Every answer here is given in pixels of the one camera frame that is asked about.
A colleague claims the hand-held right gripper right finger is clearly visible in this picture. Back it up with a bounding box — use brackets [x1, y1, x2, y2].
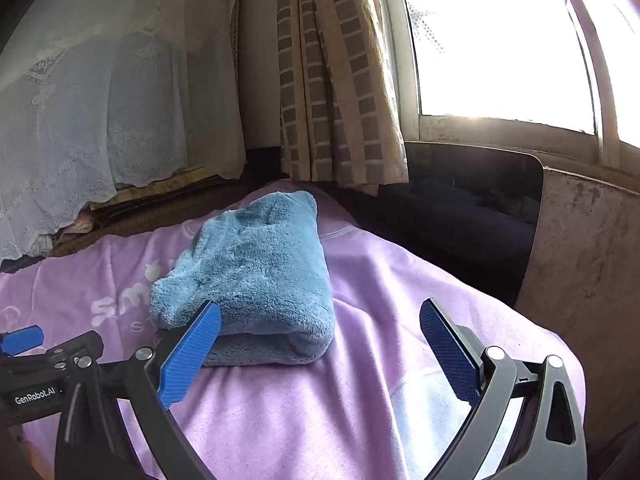
[419, 298, 587, 480]

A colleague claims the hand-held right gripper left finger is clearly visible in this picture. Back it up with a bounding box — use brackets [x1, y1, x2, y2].
[54, 300, 222, 480]

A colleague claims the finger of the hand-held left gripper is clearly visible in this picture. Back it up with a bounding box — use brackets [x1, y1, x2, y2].
[0, 325, 105, 369]

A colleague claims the blue fleece garment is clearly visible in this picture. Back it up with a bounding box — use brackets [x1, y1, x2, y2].
[150, 191, 335, 367]

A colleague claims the purple printed blanket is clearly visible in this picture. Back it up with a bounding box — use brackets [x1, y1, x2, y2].
[0, 180, 587, 480]

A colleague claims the black glossy panel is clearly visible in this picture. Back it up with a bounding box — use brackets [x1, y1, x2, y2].
[345, 141, 544, 306]

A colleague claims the brown woven mat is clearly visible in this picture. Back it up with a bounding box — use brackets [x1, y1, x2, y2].
[50, 167, 293, 257]

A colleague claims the white lace cloth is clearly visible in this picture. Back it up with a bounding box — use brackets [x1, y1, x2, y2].
[0, 0, 249, 262]

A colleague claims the checked beige curtain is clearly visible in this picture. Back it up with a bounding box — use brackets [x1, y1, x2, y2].
[275, 0, 409, 184]

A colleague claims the window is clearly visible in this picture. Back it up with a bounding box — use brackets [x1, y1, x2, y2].
[392, 0, 640, 171]

